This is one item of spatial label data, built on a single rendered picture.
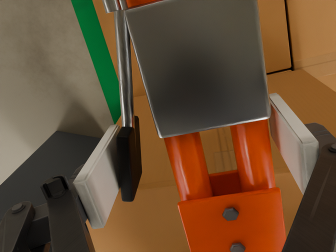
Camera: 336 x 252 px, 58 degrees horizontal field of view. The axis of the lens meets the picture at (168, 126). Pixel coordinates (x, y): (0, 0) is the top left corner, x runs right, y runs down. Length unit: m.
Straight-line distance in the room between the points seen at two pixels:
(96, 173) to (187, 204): 0.06
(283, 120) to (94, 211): 0.11
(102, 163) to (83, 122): 1.27
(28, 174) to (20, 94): 0.45
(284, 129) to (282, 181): 0.20
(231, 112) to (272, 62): 0.57
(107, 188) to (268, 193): 0.09
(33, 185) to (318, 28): 0.96
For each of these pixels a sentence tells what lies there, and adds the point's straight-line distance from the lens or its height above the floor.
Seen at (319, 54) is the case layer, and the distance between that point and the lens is 0.76.
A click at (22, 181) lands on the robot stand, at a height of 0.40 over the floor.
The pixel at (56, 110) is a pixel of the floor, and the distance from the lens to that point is 1.46.
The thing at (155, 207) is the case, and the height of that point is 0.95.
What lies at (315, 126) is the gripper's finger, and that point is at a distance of 0.17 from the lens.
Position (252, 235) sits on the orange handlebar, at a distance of 0.21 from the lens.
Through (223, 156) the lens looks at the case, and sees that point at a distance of 0.40.
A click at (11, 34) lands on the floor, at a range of 1.46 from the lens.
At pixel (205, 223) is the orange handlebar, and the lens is 0.20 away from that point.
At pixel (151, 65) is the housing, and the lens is 0.15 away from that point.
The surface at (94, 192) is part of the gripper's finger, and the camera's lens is 0.16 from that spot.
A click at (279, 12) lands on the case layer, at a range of 0.72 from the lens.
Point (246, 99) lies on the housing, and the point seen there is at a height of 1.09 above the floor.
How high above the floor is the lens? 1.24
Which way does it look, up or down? 66 degrees down
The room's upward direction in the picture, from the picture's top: 168 degrees counter-clockwise
